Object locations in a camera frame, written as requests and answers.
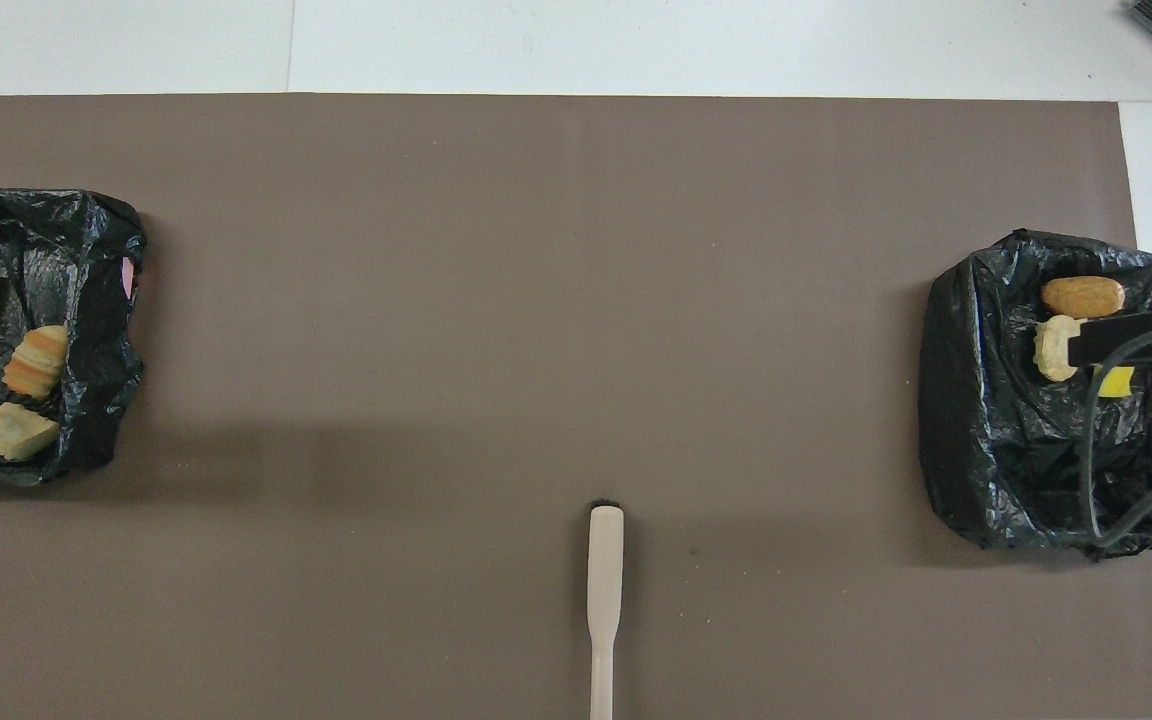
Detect beige crumbly foam chunk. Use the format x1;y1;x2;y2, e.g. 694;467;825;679
0;401;61;463
1;323;71;402
1032;314;1085;383

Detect brown bread roll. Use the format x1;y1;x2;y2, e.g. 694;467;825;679
1040;275;1128;320

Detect brown table mat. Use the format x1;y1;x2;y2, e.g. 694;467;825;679
0;93;1152;720

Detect beige hand brush black bristles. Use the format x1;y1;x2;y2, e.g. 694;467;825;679
585;499;626;720

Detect black bagged bin pink mark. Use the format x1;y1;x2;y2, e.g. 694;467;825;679
0;186;149;489

